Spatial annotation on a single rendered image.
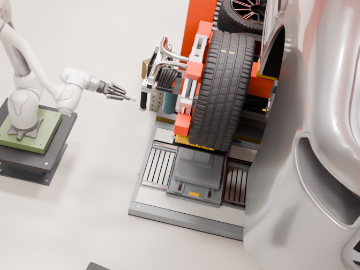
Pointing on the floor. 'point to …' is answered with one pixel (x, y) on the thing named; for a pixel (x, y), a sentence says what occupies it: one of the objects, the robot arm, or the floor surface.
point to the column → (156, 101)
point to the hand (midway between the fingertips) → (130, 97)
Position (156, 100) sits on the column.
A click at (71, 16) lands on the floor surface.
